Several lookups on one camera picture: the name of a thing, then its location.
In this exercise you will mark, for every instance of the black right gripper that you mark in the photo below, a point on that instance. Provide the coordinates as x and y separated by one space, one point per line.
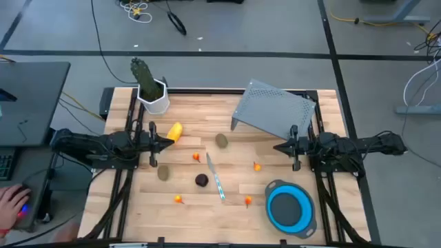
295 146

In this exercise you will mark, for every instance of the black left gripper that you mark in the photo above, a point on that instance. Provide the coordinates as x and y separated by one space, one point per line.
153 144

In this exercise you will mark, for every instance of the yellow mango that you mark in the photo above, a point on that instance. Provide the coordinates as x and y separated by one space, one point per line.
176 131

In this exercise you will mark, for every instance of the brown kiwi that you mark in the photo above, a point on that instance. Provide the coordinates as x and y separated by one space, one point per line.
163 172
221 140

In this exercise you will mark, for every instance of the small orange pepper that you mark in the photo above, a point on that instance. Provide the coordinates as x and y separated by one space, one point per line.
196 156
178 198
248 199
257 167

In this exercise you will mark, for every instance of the dark purple plum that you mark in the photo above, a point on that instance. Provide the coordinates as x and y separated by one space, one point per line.
201 180

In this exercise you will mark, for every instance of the blue grey collapsible colander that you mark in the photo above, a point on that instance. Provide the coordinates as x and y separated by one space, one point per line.
275 206

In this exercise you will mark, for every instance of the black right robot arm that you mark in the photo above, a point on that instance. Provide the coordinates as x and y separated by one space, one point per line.
361 144

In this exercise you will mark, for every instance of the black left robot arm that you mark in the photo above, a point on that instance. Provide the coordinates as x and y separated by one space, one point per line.
103 143

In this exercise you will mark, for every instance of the white hexagonal plant pot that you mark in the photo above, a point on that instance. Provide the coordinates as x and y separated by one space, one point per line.
156 105

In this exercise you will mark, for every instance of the grey perforated metal stand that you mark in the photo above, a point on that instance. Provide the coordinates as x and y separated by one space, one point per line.
272 106

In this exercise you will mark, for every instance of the green cactus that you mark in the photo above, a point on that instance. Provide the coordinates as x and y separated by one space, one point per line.
143 77

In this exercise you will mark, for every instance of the dark grey low desk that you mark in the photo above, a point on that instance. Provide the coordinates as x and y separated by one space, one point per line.
38 165

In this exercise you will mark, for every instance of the black desk top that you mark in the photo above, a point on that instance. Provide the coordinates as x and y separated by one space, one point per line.
34 103

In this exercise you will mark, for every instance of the grey desk foot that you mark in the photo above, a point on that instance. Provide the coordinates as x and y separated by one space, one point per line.
418 109

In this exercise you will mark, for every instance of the black computer mouse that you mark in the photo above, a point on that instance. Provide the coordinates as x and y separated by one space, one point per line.
25 208

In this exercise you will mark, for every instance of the black keyboard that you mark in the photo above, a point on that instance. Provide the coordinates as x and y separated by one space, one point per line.
6 167

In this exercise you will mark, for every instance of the person's hand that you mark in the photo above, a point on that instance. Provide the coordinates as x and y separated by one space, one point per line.
10 203

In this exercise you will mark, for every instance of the grey desk leg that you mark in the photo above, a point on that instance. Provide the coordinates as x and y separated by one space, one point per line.
403 12

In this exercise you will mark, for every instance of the black aluminium table frame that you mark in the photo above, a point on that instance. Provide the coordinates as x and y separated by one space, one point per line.
206 91

